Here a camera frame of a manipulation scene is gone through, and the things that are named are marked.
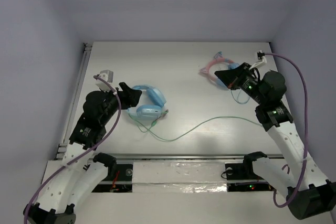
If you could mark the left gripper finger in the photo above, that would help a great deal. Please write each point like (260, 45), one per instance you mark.
(131, 98)
(125, 89)

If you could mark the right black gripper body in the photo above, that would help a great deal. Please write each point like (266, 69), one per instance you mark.
(245, 81)

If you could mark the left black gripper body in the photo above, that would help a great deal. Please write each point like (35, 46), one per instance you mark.
(122, 97)

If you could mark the light blue headphones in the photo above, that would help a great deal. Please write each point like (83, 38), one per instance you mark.
(152, 104)

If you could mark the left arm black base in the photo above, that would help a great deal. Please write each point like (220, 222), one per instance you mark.
(119, 182)

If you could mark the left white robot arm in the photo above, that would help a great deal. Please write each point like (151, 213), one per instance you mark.
(60, 195)

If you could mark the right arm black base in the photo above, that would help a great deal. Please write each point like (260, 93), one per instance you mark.
(239, 180)

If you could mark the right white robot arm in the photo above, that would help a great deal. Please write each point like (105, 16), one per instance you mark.
(307, 190)

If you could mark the pink blue cat-ear headphones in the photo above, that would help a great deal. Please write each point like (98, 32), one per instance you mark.
(219, 62)

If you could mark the silver tape strip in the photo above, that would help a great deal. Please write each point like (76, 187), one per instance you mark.
(178, 177)

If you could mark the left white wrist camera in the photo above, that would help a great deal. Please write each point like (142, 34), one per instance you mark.
(105, 79)

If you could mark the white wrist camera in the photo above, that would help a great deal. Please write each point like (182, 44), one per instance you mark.
(105, 79)
(261, 60)

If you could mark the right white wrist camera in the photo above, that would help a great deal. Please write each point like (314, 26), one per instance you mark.
(261, 60)

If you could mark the aluminium left side rail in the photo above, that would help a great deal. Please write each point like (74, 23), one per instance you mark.
(87, 48)

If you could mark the aluminium rail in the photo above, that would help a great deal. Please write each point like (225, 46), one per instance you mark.
(87, 48)
(149, 157)

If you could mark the aluminium front rail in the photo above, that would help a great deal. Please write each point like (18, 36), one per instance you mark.
(149, 157)

